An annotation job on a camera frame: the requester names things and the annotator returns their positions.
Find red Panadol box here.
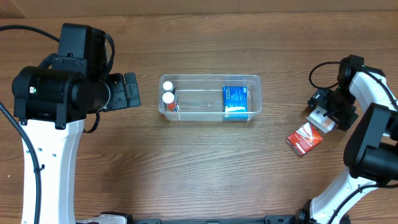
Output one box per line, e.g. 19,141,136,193
285,123,323,156

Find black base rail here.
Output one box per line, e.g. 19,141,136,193
127,215,295,224

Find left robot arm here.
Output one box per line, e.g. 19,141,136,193
10,23,141,223

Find white plaster box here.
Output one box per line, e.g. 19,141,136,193
306,106,336,133

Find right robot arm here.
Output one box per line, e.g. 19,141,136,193
290,55,397,223

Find clear plastic container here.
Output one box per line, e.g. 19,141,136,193
158,74,262,122

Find blue lozenge box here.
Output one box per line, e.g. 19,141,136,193
223,86,248,121

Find dark brown medicine bottle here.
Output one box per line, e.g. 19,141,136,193
162,81,176,95

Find orange vitamin tablet tube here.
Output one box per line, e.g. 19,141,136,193
162,92,180,112

